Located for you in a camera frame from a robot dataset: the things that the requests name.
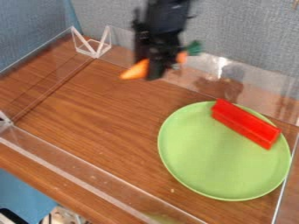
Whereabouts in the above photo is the green plate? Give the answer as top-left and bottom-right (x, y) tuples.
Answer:
(157, 101), (292, 201)

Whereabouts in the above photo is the clear acrylic enclosure wall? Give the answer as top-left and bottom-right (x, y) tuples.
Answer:
(0, 27), (299, 224)

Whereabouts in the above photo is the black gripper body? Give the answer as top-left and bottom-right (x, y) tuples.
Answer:
(132, 17), (184, 63)

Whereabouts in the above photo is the clear acrylic corner bracket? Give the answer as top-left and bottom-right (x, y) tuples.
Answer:
(70, 25), (112, 59)

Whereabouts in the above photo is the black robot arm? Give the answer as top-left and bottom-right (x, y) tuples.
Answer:
(132, 0), (190, 81)

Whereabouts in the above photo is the red rectangular block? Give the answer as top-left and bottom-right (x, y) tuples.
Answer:
(210, 99), (280, 150)

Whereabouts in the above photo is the orange toy carrot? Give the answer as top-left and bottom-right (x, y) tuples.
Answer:
(118, 40), (201, 80)

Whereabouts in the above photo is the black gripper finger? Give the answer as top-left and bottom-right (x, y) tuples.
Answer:
(145, 54), (165, 81)

